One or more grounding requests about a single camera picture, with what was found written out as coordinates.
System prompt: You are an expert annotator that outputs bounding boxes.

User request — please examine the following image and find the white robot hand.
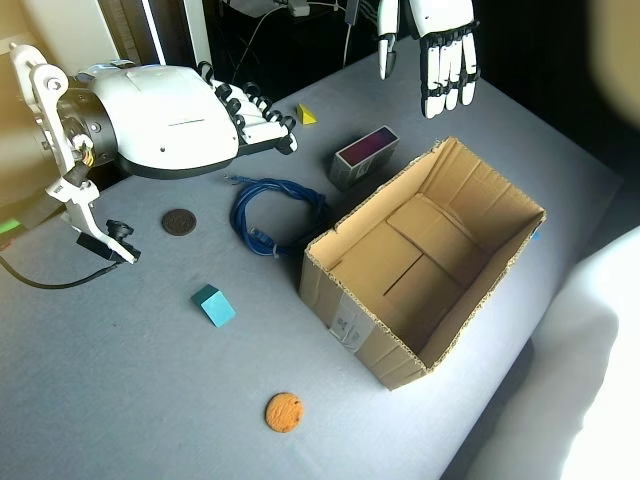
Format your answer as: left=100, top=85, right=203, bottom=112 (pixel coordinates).
left=377, top=0, right=482, bottom=120
left=92, top=59, right=300, bottom=181

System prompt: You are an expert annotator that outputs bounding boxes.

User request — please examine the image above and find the teal block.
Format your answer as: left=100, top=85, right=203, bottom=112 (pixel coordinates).
left=190, top=283, right=237, bottom=329

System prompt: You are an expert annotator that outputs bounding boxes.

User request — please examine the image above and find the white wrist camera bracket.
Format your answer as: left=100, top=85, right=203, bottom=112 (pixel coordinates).
left=8, top=42, right=142, bottom=266

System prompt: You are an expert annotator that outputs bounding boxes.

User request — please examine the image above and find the white cabinet frame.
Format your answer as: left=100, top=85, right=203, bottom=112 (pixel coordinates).
left=29, top=0, right=215, bottom=71

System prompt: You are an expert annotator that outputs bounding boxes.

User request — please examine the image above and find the blue cable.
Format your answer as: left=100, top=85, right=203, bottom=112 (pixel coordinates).
left=223, top=173, right=332, bottom=261

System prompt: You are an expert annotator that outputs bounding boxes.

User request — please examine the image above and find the dark brown cookie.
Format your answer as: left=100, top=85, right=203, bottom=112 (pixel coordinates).
left=160, top=207, right=198, bottom=237

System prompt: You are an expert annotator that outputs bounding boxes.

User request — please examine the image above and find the open cardboard box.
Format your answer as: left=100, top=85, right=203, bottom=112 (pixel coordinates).
left=298, top=135, right=548, bottom=392

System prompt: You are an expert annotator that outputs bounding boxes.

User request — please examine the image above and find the grey table cloth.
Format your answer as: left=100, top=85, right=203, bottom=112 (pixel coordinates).
left=0, top=33, right=626, bottom=480

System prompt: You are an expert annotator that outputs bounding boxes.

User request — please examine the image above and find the grey box with maroon top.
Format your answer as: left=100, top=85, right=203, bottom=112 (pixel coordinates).
left=328, top=125, right=401, bottom=192

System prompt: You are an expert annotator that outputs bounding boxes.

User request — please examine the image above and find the orange cookie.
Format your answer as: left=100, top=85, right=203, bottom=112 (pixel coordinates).
left=264, top=391, right=305, bottom=434

